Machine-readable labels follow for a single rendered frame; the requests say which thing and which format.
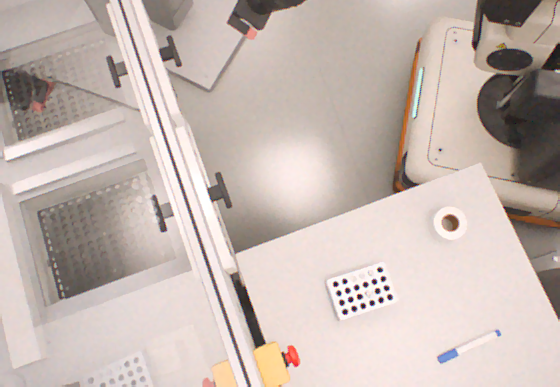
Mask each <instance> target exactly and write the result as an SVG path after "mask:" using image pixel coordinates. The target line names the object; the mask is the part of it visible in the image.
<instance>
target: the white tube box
mask: <svg viewBox="0 0 560 387"><path fill-rule="evenodd" d="M369 270H374V271H375V274H374V275H373V276H370V275H369V274H368V271H369ZM362 272H364V273H365V274H366V277H365V278H364V279H361V278H360V277H359V274H360V273H362ZM353 275H355V276H357V280H356V281H352V280H351V277H352V276H353ZM325 282H326V285H327V288H328V290H329V293H330V296H331V299H332V304H333V307H334V310H335V312H336V315H337V318H338V320H343V319H349V318H352V317H354V316H357V315H360V314H363V313H365V312H368V311H371V310H373V309H379V308H382V307H384V306H387V305H391V304H393V303H396V302H399V299H398V298H397V295H396V292H395V290H394V288H393V282H392V280H391V278H390V275H389V272H388V270H387V268H386V265H385V263H384V262H381V263H378V264H374V265H372V266H369V267H366V268H364V269H361V270H355V271H353V272H350V273H347V274H343V275H341V276H338V277H335V278H333V279H330V280H327V281H325ZM368 290H371V291H373V296H372V297H367V296H366V295H365V293H366V291H368Z"/></svg>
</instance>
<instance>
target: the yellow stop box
mask: <svg viewBox="0 0 560 387"><path fill-rule="evenodd" d="M253 354H254V357H255V359H256V362H257V365H258V367H259V370H260V373H261V377H262V380H263V383H264V385H265V387H278V386H280V385H282V384H287V383H289V382H290V374H289V372H288V369H287V367H289V364H288V361H287V358H286V356H285V353H284V351H282V352H281V349H280V347H279V343H278V342H277V341H273V342H271V343H268V344H266V345H263V346H261V347H259V348H256V349H255V350H254V351H253Z"/></svg>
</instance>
